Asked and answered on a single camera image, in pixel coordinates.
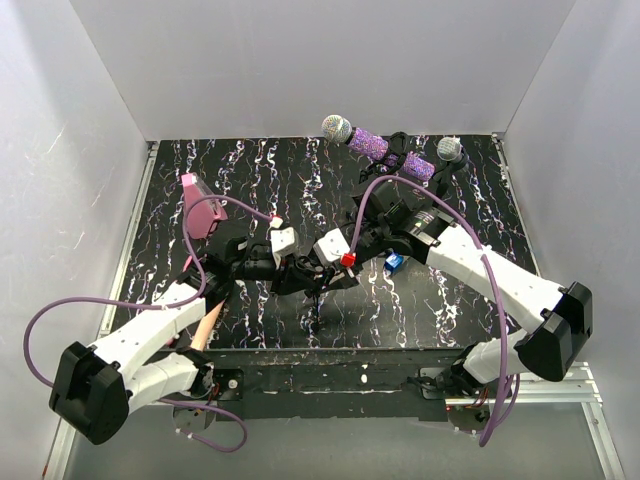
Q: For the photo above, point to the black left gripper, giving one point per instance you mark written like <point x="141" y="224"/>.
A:
<point x="292" y="280"/>

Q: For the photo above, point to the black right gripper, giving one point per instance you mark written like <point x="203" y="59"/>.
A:
<point x="342" y="283"/>

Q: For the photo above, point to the black tripod mic stand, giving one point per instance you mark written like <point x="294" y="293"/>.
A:
<point x="326" y="308"/>

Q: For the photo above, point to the peach toy microphone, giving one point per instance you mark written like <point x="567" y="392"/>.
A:
<point x="205" y="327"/>

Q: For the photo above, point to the purple glitter microphone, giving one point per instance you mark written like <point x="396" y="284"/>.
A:
<point x="339" y="130"/>

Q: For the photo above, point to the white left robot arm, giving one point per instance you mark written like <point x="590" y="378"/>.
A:
<point x="97" y="387"/>

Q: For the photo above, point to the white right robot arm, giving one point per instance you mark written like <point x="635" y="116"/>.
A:
<point x="555" y="321"/>

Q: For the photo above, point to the small black round-base stand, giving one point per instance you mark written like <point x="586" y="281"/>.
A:
<point x="440" y="181"/>

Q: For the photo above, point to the small silver-head microphone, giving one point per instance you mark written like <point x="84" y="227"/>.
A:
<point x="450" y="149"/>

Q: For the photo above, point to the blue and white connector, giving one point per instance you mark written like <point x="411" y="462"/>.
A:
<point x="393" y="262"/>

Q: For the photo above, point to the pink box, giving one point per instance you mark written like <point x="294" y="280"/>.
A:
<point x="204" y="216"/>

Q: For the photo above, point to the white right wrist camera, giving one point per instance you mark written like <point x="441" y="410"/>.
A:
<point x="331" y="247"/>

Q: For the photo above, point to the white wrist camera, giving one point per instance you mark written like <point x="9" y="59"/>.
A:
<point x="283" y="242"/>
<point x="331" y="247"/>

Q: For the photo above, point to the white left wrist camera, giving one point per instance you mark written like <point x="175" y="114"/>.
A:
<point x="283" y="242"/>

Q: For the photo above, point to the aluminium rail frame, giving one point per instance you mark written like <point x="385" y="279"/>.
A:
<point x="310" y="384"/>

